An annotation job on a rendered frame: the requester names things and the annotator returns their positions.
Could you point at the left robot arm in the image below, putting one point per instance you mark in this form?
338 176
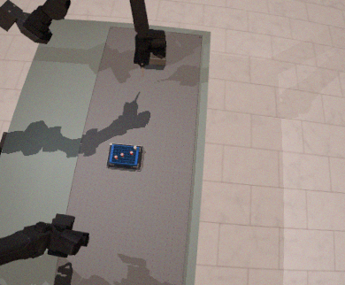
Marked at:
41 18

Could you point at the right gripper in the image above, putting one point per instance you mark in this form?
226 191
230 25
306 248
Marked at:
64 220

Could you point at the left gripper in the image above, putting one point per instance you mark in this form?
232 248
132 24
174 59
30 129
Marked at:
138 58

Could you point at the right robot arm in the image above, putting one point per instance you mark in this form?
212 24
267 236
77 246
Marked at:
32 240

